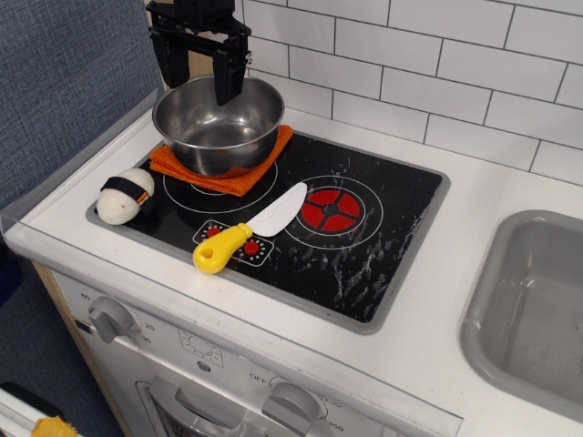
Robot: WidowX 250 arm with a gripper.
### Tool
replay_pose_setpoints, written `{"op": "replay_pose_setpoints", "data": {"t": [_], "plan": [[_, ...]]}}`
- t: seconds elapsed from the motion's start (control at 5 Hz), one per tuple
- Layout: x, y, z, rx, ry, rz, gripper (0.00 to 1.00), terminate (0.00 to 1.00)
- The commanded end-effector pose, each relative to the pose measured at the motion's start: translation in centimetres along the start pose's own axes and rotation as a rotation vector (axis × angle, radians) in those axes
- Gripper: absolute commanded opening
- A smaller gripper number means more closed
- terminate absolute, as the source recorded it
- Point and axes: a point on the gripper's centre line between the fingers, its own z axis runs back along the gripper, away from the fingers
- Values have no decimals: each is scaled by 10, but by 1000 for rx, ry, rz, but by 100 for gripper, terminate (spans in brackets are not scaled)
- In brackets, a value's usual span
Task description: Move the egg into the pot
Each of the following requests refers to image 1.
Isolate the yellow object at bottom left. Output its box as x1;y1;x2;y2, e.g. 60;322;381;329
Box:
31;416;79;437

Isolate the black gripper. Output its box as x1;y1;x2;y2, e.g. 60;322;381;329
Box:
146;1;251;106

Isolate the white plush egg black band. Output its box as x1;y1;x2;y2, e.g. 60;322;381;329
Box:
97;168;155;225

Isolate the grey sink basin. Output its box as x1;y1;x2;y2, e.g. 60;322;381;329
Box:
460;210;582;422

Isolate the black toy stovetop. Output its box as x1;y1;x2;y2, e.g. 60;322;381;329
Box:
115;133;450;334

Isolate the stainless steel pot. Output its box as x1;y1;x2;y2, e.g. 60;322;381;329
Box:
152;76;285;178

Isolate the grey oven knob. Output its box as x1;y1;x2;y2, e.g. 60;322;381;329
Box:
88;297;134;344
261;382;321;436

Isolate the grey right oven knob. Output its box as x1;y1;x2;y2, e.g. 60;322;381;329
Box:
261;382;321;436

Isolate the orange woven cloth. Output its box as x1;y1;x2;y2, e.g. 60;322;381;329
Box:
149;125;294;198

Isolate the grey left oven knob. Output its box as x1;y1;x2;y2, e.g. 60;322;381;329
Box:
88;297;134;344

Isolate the white toy oven door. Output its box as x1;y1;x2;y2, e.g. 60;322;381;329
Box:
136;378;291;436

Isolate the yellow handled toy knife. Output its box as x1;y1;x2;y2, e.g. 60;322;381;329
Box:
192;182;308;274

